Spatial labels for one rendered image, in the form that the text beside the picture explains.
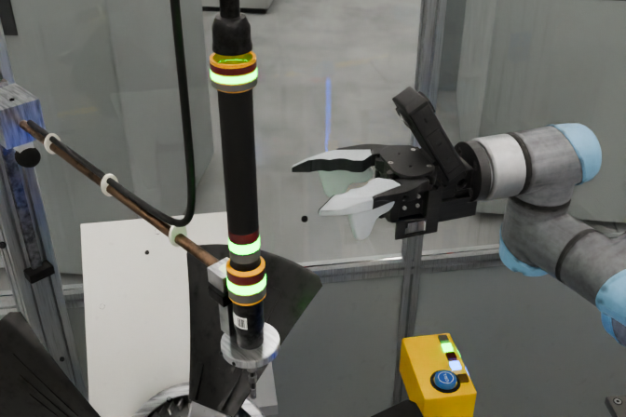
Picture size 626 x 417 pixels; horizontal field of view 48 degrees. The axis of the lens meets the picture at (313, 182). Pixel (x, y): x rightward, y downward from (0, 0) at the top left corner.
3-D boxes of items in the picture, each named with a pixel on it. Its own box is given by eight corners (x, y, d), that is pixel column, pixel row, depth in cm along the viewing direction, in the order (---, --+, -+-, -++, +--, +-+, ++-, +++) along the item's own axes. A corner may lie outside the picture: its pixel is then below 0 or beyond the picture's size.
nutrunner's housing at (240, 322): (228, 362, 85) (197, -17, 62) (253, 345, 88) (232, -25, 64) (249, 379, 83) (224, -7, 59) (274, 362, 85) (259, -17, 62)
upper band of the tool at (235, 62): (202, 86, 67) (199, 56, 65) (238, 73, 69) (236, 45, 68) (230, 99, 64) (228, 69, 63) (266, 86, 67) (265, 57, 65)
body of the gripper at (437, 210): (390, 242, 78) (486, 223, 82) (396, 176, 74) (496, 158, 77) (364, 207, 85) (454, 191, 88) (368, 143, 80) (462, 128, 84)
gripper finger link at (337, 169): (292, 205, 82) (372, 207, 81) (292, 160, 79) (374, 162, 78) (293, 191, 85) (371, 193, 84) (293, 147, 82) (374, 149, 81)
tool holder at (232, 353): (198, 338, 85) (192, 275, 80) (244, 311, 90) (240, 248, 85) (246, 379, 80) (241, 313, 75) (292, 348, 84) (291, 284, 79)
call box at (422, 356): (398, 374, 145) (401, 336, 139) (444, 369, 146) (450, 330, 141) (419, 438, 131) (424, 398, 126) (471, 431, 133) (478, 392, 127)
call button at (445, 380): (430, 376, 131) (431, 369, 130) (452, 374, 132) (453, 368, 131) (437, 393, 128) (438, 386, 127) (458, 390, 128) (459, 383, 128)
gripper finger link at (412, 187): (382, 216, 72) (440, 187, 77) (383, 203, 71) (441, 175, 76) (351, 196, 75) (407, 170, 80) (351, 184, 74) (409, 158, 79)
